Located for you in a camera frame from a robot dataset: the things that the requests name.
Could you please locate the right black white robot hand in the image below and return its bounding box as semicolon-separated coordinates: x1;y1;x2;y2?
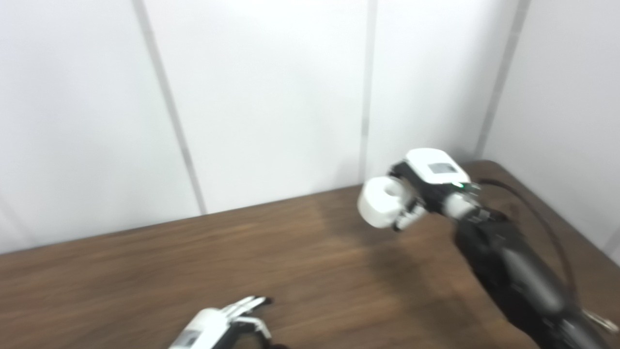
387;148;480;232

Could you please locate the round white plastic piece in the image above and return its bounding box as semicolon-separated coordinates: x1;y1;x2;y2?
357;176;413;229

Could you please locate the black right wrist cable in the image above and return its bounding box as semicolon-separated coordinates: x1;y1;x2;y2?
477;179;620;336

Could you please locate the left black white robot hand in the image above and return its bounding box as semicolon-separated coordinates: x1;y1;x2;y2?
169;296;273;349

